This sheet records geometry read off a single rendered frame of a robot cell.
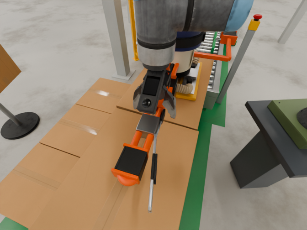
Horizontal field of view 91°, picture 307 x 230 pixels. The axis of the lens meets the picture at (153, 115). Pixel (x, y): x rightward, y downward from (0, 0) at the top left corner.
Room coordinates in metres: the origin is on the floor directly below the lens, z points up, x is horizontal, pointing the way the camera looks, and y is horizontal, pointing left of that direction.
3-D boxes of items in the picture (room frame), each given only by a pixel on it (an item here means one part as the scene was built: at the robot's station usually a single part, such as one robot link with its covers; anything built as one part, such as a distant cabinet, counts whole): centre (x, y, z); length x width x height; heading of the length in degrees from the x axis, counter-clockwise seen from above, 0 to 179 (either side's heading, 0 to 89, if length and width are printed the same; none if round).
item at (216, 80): (2.11, -0.92, 0.50); 2.31 x 0.05 x 0.19; 161
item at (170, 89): (0.50, -0.05, 1.07); 0.10 x 0.08 x 0.06; 73
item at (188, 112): (0.72, -0.11, 0.74); 0.60 x 0.40 x 0.40; 159
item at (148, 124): (0.30, 0.02, 1.06); 0.07 x 0.07 x 0.04; 73
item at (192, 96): (0.72, -0.21, 0.97); 0.34 x 0.10 x 0.05; 163
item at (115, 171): (0.17, 0.06, 1.07); 0.08 x 0.07 x 0.05; 163
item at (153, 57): (0.36, 0.00, 1.30); 0.10 x 0.09 x 0.05; 73
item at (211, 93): (1.11, -0.23, 0.58); 0.70 x 0.03 x 0.06; 71
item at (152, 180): (0.21, -0.02, 1.07); 0.31 x 0.03 x 0.05; 176
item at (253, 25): (1.49, -0.89, 0.50); 0.07 x 0.07 x 1.00; 71
